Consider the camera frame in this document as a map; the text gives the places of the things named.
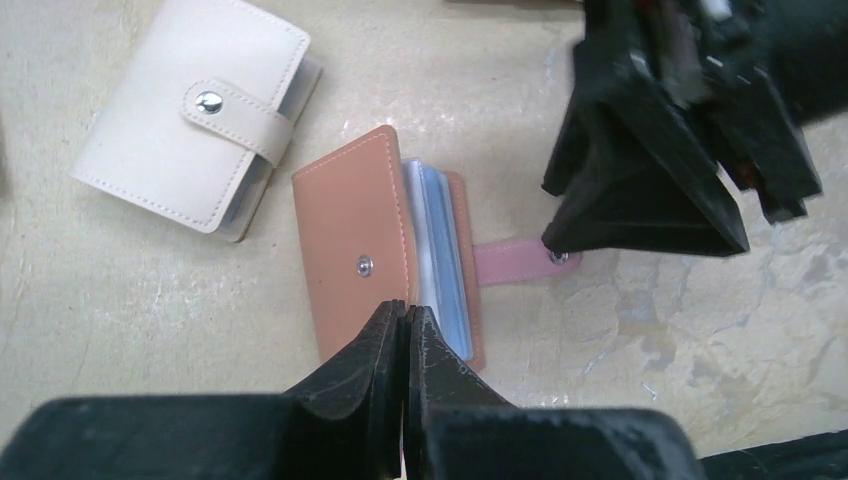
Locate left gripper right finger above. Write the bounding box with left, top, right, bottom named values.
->
left=404, top=307, right=706, bottom=479

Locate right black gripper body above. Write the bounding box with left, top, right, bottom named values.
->
left=582, top=1, right=847, bottom=124

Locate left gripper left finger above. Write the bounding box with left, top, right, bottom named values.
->
left=1, top=301, right=405, bottom=479

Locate brown card holder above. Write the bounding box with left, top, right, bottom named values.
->
left=292, top=125, right=580, bottom=371

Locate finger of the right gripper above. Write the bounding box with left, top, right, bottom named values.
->
left=688, top=59, right=822, bottom=224
left=542, top=39, right=750, bottom=257

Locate cream card holder with snap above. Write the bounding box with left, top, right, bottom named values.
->
left=71, top=1, right=322, bottom=242

